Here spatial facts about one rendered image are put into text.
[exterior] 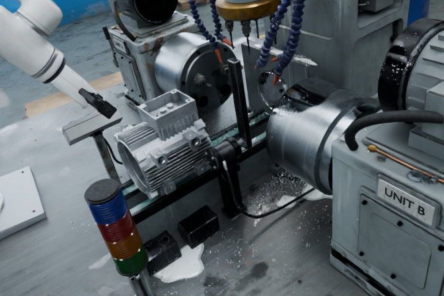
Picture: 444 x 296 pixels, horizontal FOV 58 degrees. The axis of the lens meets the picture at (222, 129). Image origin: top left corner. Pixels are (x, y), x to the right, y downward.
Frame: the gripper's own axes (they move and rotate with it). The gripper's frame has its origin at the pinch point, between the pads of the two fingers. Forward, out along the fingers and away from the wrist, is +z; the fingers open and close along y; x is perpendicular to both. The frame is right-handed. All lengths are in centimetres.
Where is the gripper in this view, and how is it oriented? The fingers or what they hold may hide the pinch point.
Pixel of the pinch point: (103, 106)
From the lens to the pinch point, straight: 104.6
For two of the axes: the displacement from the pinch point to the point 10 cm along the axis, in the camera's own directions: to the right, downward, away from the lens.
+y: 5.8, 3.7, -7.3
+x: 6.1, -7.9, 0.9
